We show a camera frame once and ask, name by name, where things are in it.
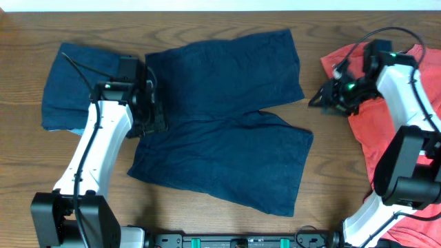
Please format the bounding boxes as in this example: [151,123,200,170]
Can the navy blue shorts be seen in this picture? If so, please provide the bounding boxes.
[41,43,121,135]
[128,30,314,217]

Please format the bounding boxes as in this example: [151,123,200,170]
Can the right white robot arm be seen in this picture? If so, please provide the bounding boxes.
[309,44,440,247]

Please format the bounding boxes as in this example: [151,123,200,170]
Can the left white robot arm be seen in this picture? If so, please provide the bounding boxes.
[30,79,164,247]

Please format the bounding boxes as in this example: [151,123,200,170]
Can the red t-shirt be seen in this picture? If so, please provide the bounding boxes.
[320,43,440,248]

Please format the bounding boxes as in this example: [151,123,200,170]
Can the folded navy blue shorts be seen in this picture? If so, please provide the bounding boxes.
[41,43,121,135]

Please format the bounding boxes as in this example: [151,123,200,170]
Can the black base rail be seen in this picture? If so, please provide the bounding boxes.
[145,230,342,248]

